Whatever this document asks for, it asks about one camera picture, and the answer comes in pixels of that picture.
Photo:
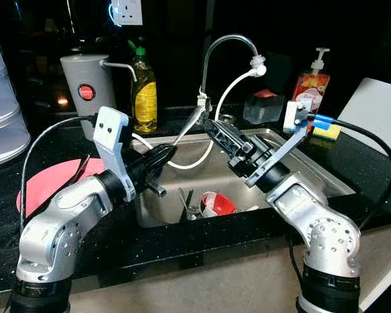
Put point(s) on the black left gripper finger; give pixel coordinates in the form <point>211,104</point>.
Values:
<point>164,152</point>
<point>163,168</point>

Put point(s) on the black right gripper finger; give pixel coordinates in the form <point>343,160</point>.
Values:
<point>220,139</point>
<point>229,132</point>

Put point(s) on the silver metal spoon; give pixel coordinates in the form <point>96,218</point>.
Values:
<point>190,125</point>

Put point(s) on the small chrome sink cap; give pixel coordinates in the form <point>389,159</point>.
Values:
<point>227,119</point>

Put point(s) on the clear container with red item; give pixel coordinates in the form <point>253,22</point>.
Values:
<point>264,107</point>

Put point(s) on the red and white bowl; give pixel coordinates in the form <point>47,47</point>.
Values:
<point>220,205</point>

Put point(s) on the yellow dish soap bottle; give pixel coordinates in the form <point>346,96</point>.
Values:
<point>144,98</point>

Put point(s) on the dark metal utensil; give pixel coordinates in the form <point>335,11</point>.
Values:
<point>83,169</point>

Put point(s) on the stainless steel sink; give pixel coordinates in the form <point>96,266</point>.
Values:
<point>313,182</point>

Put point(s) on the chrome curved faucet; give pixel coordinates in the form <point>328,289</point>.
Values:
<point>208,62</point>

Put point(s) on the yellow sponge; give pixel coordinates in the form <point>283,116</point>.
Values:
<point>329,132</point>

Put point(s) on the pink plate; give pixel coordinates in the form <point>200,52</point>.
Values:
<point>52,182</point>

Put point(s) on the peach hand soap pump bottle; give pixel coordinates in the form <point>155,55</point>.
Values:
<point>311,85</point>

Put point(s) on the white board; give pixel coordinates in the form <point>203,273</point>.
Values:
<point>375,111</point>

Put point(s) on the large silver metal pot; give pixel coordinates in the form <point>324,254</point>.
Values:
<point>3,104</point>

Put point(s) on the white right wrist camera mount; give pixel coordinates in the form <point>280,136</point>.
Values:
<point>280,147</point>

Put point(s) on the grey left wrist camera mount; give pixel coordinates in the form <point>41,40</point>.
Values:
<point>112,140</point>

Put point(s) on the white wall socket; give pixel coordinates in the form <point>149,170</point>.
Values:
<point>127,10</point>

